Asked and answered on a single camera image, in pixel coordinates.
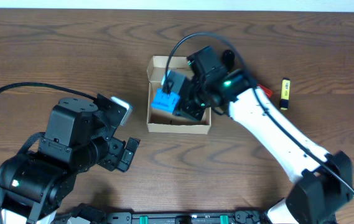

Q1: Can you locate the blue plastic holder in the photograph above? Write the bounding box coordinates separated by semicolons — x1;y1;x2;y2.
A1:
151;88;180;113

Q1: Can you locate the black correction tape dispenser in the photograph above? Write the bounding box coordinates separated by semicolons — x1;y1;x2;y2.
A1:
221;49;235;72

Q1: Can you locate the red stapler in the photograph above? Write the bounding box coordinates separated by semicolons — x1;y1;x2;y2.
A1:
257;84;273;98

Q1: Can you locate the yellow highlighter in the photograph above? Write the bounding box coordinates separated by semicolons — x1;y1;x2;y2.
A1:
279;78;291;110

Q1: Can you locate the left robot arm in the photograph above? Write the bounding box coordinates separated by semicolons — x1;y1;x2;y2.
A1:
0;95;140;223

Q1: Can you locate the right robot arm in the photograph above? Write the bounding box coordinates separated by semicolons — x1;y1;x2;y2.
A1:
162;46;354;223

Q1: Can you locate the open cardboard box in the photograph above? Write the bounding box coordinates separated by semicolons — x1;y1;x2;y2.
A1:
146;56;212;134

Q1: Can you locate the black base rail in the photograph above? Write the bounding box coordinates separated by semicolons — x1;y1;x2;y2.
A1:
52;202;272;224

